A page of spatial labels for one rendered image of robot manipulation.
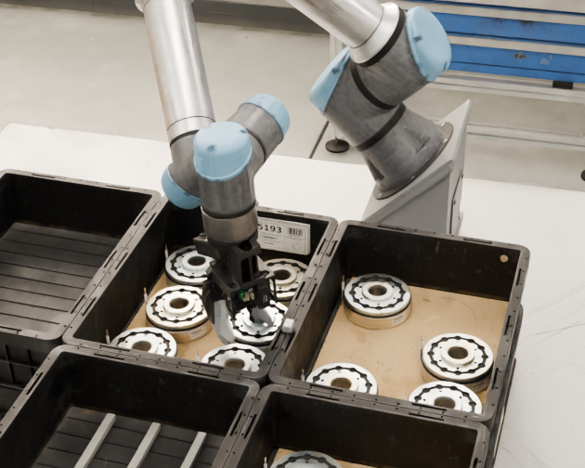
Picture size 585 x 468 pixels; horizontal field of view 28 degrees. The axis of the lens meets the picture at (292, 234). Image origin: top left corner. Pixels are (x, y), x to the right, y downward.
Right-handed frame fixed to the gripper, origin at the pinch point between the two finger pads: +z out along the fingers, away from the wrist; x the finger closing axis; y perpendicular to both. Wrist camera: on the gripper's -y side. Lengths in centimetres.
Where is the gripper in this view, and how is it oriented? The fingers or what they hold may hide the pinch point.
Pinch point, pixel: (239, 330)
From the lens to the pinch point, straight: 174.8
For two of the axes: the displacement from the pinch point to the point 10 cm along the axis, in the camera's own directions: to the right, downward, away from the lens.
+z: 0.7, 8.0, 5.9
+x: 8.7, -3.3, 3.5
